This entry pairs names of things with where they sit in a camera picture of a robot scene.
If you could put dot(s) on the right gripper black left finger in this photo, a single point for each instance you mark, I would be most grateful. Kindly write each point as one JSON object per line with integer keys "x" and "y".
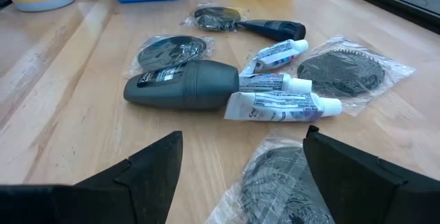
{"x": 151, "y": 176}

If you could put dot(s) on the white travel toothpaste tube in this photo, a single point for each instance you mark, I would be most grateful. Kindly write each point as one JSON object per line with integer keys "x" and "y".
{"x": 268, "y": 83}
{"x": 278, "y": 55}
{"x": 275, "y": 109}

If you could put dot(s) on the grey roll-on deodorant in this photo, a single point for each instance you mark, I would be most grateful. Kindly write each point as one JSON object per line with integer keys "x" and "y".
{"x": 199, "y": 86}

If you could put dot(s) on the black round brush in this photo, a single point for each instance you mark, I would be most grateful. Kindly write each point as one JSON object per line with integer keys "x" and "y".
{"x": 216, "y": 18}
{"x": 275, "y": 186}
{"x": 340, "y": 73}
{"x": 170, "y": 52}

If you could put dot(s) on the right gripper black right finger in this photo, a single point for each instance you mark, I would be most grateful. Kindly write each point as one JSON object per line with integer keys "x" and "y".
{"x": 350, "y": 182}

